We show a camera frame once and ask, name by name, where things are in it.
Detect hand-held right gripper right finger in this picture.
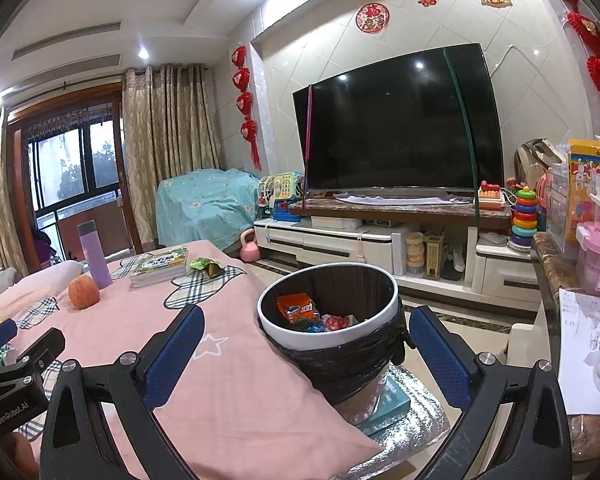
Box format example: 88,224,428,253
409,305,573,480

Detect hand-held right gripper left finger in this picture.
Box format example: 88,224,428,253
39,303,206,480

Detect white bin with black bag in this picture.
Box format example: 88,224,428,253
256,262,408,408

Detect orange snack packet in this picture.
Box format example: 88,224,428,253
276,294,317,330

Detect person's left hand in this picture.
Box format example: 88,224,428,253
0,430,39,480

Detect pink sofa cushion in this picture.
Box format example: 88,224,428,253
0,260,83,321

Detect silver foil mat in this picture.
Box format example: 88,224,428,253
330,365,451,480

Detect red orange apple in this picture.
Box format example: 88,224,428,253
68,274,101,308

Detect teal flat box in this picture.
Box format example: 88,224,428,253
360,375,412,436

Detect green snack bag gold lining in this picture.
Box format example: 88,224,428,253
189,257,226,280

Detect white power strip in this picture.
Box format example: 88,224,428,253
442,245,468,281

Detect green cover picture book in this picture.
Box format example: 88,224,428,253
132,246,188,275

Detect yellow grater box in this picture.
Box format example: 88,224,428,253
424,232,445,281

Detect dark purple cloth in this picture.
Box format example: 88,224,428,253
30,227,57,267

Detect purple water bottle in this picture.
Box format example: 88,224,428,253
77,220,114,290

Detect yellow stacked containers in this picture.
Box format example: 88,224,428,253
405,232,425,277

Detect red white wrapper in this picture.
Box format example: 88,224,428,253
324,313,357,334

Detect pink kettlebell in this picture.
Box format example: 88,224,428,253
239,228,259,262

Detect brown marble side counter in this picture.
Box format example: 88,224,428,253
532,232,600,461

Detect white paper sheet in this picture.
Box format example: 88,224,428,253
559,287,600,416

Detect white television cabinet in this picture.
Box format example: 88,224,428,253
252,215,543,306

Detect brown marble television shelf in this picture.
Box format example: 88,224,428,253
288,199,513,222

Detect wooden framed balcony door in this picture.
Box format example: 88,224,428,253
5,87,131,267

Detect teal cloth furniture cover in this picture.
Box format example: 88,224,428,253
156,168,261,256

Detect white cloth runner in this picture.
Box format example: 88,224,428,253
332,191,473,206

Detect red toy telephone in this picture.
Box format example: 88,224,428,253
478,180,506,210

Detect green white toy basket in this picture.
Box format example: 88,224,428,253
256,176,281,211

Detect clear plastic drawer organizer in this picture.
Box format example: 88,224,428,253
545,157,581,253

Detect yellow blue toy cash register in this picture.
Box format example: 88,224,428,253
272,172,306,222

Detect beige backpack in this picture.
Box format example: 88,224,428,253
514,138,566,191

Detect yellow cartoon toy box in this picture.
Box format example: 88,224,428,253
567,140,600,233

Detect black television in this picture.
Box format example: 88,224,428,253
292,43,505,198

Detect red heart hanging decoration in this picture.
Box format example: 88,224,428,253
230,46,262,170
540,0,600,126

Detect ceiling air vent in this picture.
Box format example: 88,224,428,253
12,21,123,61

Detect rainbow ring stacker toy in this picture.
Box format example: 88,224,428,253
510,186,540,253

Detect green strap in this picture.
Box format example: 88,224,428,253
442,47,481,223

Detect pink strap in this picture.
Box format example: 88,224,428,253
302,86,315,216

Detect round red wall sticker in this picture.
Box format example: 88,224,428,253
356,2,390,34

